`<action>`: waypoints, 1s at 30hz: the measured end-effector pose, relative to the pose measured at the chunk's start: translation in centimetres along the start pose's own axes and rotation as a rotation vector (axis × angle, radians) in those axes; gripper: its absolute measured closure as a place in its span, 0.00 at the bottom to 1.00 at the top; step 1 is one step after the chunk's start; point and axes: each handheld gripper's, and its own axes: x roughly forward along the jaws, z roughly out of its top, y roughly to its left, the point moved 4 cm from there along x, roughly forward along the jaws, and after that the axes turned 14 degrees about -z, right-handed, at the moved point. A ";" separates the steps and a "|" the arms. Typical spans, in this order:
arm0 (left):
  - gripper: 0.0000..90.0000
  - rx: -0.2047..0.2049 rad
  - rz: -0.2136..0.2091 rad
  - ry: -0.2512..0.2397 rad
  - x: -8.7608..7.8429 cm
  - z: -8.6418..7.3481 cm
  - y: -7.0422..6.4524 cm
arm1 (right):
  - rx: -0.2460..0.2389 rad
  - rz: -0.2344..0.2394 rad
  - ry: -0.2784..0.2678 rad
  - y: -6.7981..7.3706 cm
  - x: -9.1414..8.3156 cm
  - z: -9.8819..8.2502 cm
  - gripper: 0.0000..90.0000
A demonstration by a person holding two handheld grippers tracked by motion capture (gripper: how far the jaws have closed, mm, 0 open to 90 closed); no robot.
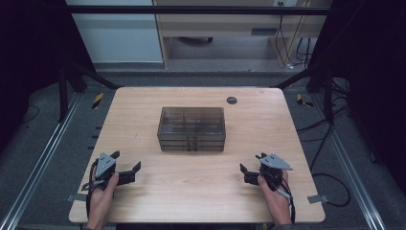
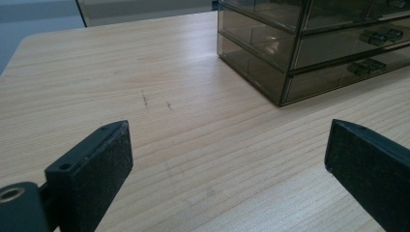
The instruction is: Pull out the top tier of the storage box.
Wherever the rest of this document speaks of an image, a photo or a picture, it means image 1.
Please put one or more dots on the white cabinet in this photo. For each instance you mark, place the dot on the white cabinet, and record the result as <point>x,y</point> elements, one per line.
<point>118,35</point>

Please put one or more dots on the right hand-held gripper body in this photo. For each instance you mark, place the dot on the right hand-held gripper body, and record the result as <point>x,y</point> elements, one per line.
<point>274,162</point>

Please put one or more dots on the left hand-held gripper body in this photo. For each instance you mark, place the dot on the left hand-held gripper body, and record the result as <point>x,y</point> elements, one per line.
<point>104,164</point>

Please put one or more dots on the dark round table grommet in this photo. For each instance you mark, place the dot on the dark round table grommet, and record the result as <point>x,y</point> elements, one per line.
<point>232,100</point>

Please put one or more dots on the aluminium floor rail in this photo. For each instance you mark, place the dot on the aluminium floor rail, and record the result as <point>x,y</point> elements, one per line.
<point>41,163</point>
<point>351,166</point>

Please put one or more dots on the clear grey drawer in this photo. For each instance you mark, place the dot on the clear grey drawer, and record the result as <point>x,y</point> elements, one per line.
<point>175,148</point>

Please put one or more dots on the clear grey drawer box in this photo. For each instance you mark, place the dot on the clear grey drawer box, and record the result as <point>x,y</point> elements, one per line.
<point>191,123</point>

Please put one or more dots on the black curtain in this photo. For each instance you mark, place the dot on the black curtain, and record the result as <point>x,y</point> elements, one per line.
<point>28,48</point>
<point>373,64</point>

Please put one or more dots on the person's right hand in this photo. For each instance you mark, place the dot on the person's right hand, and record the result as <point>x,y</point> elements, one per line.
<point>278,204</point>

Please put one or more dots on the grey tape tab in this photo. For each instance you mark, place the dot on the grey tape tab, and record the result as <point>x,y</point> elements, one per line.
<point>75,197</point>
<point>317,198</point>

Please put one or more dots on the black horizontal frame bar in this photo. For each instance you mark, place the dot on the black horizontal frame bar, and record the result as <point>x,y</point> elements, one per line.
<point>191,10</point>

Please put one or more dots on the black metal stand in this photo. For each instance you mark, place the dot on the black metal stand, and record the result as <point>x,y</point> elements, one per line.
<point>328,92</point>
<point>63,92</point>

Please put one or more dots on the person's left hand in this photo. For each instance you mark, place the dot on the person's left hand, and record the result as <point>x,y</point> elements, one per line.
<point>100,201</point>

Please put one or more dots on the light wooden desk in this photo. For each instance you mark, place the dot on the light wooden desk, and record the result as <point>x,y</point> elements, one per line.
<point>223,25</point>

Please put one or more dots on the yellow black striped tape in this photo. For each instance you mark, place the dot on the yellow black striped tape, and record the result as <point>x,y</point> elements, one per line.
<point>98,100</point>
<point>303,101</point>

